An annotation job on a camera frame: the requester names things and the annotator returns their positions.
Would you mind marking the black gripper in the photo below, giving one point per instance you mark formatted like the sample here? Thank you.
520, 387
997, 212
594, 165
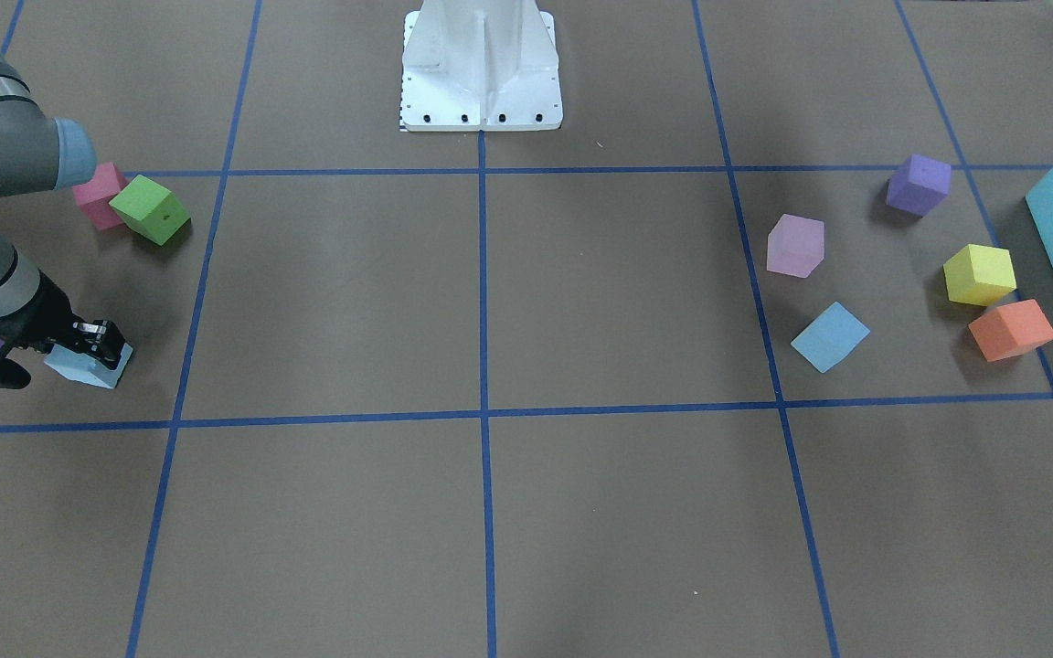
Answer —
45, 317

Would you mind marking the light blue foam block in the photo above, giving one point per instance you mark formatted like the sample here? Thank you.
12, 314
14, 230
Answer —
85, 369
833, 335

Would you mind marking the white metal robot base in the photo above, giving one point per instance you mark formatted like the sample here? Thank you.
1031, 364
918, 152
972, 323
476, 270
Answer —
480, 66

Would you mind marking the green foam block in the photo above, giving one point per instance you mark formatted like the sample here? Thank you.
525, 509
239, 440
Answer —
150, 209

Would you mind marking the pink foam block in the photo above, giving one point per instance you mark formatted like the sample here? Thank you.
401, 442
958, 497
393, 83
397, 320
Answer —
94, 198

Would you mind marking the lilac foam block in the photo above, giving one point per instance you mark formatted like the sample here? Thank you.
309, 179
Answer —
795, 246

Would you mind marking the purple foam block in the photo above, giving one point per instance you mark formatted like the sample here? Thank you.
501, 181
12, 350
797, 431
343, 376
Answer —
919, 185

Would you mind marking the yellow foam block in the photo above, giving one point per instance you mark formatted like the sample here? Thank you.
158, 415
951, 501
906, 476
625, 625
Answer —
979, 275

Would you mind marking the orange foam block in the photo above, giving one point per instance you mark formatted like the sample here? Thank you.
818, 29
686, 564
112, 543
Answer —
1011, 330

